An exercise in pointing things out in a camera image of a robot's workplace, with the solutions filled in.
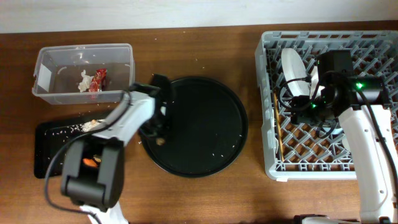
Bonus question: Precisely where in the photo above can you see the rice and nut shells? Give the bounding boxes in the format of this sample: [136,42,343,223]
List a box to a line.
[50,119,104,138]

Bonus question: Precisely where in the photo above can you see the red snack wrapper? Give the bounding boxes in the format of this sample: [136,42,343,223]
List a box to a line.
[88,68,107,92]

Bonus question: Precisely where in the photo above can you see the wooden chopstick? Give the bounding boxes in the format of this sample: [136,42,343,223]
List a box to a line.
[274,92,285,162]

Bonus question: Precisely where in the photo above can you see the grey plate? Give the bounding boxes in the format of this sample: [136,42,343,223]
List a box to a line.
[281,48,310,96]

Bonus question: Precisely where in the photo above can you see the black rectangular tray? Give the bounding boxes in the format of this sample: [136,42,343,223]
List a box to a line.
[34,110,111,179]

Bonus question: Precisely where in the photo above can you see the clear plastic waste bin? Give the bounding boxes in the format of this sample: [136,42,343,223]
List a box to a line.
[32,44,135,105]

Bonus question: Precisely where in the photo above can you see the white cup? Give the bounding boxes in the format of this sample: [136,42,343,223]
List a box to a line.
[341,136,351,152]

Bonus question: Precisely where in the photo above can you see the black round tray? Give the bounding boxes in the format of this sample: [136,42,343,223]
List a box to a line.
[139,77,248,178]

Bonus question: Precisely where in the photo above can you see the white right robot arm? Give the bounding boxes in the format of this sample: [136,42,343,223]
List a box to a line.
[290,50,397,223]

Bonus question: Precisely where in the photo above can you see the white tissue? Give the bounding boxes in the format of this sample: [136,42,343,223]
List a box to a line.
[78,70,93,92]

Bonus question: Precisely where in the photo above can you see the orange carrot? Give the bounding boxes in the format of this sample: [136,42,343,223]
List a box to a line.
[83,158,98,168]

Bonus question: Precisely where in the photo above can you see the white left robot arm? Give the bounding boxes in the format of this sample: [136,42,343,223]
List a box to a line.
[44,74,174,223]

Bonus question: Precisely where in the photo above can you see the light blue cup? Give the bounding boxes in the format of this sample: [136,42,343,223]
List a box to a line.
[316,119,343,136]

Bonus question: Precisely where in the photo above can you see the brown food lump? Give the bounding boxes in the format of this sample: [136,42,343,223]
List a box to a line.
[155,138,165,146]

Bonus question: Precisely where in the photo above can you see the pink bowl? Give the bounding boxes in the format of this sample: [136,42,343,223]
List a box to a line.
[310,66,325,98]

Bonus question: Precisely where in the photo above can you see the grey dishwasher rack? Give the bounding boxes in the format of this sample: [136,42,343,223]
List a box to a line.
[255,30,397,182]

